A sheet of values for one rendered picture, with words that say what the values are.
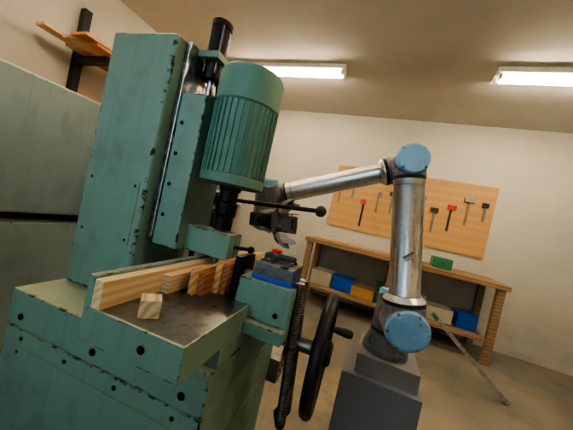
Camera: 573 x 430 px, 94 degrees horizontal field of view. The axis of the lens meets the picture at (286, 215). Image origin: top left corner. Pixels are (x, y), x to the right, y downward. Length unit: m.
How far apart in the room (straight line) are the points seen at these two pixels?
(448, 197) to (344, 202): 1.32
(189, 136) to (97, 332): 0.49
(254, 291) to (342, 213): 3.42
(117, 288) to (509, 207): 4.11
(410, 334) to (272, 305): 0.58
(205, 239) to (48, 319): 0.39
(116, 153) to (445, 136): 3.90
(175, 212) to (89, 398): 0.45
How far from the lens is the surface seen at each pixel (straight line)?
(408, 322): 1.06
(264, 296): 0.64
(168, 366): 0.50
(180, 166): 0.78
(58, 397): 0.89
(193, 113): 0.80
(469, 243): 4.09
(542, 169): 4.42
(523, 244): 4.28
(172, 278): 0.64
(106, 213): 0.88
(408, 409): 1.30
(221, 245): 0.74
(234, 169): 0.69
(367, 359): 1.26
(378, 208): 3.96
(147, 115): 0.84
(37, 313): 0.90
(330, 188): 1.19
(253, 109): 0.72
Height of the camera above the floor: 1.13
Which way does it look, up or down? 1 degrees down
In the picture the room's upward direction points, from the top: 12 degrees clockwise
